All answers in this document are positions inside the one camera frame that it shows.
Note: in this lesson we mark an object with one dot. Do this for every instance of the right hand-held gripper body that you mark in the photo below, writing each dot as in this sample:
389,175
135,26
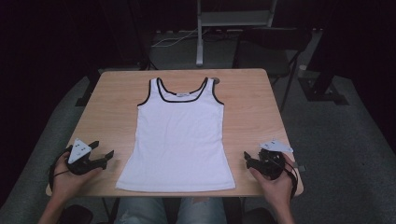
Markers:
272,166

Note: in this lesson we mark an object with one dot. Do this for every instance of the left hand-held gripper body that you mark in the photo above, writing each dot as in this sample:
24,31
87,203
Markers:
79,152

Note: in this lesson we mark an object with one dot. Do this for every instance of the white tank top black trim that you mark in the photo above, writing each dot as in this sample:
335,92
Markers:
177,140

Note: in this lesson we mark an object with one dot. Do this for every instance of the person's right hand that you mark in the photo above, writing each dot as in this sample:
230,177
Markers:
278,189

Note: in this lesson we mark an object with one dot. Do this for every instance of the person's left hand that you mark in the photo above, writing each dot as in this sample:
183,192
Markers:
67,183

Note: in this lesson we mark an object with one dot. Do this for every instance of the grey tape piece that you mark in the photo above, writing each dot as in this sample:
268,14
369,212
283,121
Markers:
300,168

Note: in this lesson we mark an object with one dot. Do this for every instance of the person's left leg in jeans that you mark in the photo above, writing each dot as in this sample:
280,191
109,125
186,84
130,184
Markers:
140,211

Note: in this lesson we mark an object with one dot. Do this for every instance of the person's leg in jeans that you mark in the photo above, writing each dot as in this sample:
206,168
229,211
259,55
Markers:
202,211
140,211

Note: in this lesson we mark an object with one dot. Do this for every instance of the person's right leg in jeans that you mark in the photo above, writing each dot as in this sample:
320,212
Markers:
202,211

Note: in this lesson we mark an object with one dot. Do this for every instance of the black stand base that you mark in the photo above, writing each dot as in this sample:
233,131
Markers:
323,90

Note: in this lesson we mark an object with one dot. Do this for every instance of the black folding chair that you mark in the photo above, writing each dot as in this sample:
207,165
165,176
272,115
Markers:
274,40

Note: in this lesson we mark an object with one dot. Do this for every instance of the grey metal stand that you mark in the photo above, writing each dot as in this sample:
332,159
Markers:
232,18

